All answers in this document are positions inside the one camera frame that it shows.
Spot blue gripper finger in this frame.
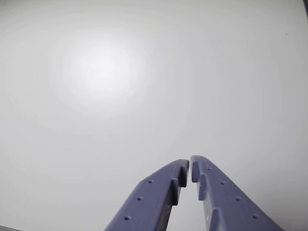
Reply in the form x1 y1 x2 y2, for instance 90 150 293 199
103 158 190 231
190 154 286 231

